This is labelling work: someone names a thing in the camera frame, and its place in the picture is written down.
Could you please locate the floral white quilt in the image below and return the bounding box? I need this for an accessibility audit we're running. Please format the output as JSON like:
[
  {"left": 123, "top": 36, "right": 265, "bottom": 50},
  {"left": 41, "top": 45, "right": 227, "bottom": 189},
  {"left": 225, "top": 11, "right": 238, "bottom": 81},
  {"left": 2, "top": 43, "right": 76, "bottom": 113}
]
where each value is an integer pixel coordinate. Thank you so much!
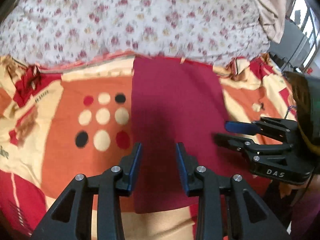
[{"left": 1, "top": 0, "right": 270, "bottom": 66}]

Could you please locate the patterned love fleece blanket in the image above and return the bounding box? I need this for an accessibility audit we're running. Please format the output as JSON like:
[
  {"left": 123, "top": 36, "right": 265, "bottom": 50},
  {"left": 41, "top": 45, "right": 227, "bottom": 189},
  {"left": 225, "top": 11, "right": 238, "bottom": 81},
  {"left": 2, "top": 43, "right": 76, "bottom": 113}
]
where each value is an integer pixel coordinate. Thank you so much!
[{"left": 1, "top": 54, "right": 296, "bottom": 239}]

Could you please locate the maroon red garment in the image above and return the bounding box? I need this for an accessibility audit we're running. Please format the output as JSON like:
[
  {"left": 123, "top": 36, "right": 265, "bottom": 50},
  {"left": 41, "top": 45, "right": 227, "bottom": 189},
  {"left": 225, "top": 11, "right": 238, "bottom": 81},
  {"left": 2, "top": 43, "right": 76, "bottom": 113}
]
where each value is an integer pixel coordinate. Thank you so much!
[{"left": 131, "top": 57, "right": 270, "bottom": 213}]

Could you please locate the beige curtain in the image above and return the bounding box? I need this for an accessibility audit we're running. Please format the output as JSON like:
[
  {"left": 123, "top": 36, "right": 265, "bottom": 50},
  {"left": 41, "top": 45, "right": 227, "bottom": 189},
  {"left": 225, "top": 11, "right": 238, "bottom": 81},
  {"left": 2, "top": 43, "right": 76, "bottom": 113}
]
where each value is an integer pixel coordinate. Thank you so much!
[{"left": 254, "top": 0, "right": 287, "bottom": 44}]

